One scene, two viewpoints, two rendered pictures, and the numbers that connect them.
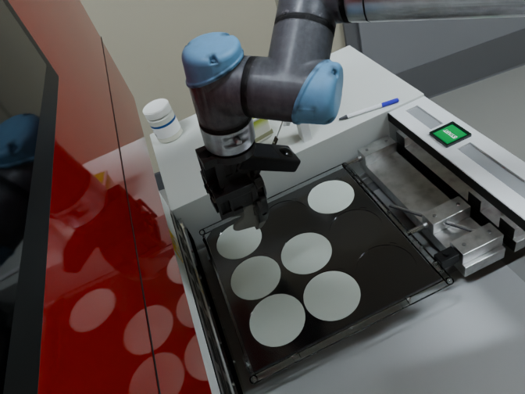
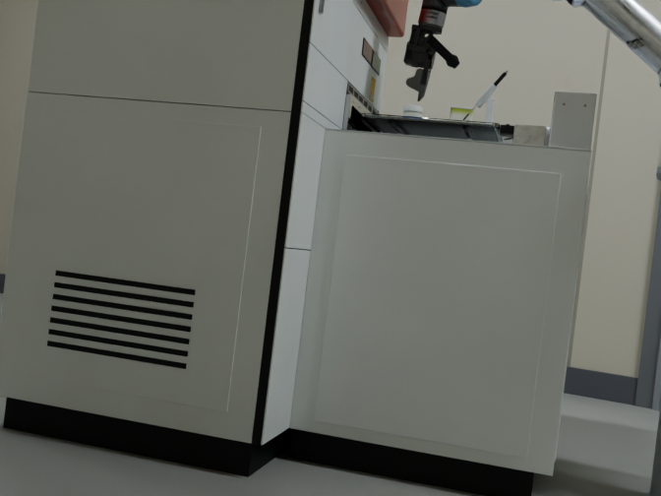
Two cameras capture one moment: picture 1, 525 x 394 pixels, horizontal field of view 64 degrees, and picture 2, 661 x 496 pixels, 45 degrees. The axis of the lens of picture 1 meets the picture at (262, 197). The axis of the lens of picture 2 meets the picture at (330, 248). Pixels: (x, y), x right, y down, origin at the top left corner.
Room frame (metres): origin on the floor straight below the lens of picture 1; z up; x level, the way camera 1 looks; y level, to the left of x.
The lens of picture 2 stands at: (-1.70, -0.57, 0.53)
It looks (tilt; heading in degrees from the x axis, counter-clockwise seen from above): 0 degrees down; 20
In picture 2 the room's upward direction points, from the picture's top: 7 degrees clockwise
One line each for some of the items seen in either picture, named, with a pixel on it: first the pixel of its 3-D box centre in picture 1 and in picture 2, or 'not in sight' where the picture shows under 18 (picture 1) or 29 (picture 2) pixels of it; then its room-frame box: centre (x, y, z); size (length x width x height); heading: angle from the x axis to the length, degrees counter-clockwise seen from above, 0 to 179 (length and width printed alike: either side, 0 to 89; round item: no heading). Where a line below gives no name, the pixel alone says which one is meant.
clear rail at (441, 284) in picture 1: (353, 329); (428, 120); (0.34, -0.06, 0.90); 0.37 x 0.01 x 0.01; 96
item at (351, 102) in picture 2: (209, 308); (363, 126); (0.49, 0.17, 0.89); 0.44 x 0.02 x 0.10; 6
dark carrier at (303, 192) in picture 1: (306, 253); (436, 131); (0.52, -0.04, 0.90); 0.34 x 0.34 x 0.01; 6
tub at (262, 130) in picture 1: (250, 125); (460, 119); (0.86, -0.04, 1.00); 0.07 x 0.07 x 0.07; 15
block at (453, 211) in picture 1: (445, 214); not in sight; (0.49, -0.31, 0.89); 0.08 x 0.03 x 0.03; 96
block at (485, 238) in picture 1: (476, 242); (530, 131); (0.41, -0.32, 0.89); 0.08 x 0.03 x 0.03; 96
